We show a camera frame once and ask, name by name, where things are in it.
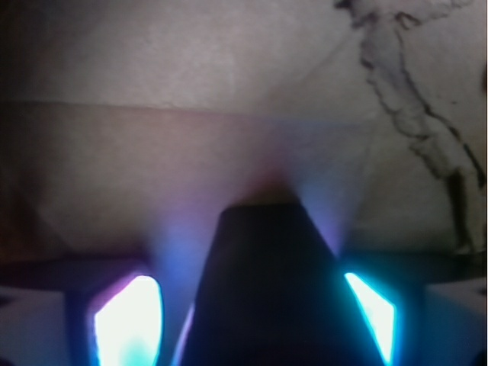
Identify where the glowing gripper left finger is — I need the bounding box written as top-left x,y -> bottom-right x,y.
64,262 -> 165,366

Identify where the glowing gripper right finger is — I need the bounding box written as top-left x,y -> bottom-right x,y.
337,251 -> 432,366

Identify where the brown paper bag bin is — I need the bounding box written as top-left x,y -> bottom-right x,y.
1,1 -> 486,273

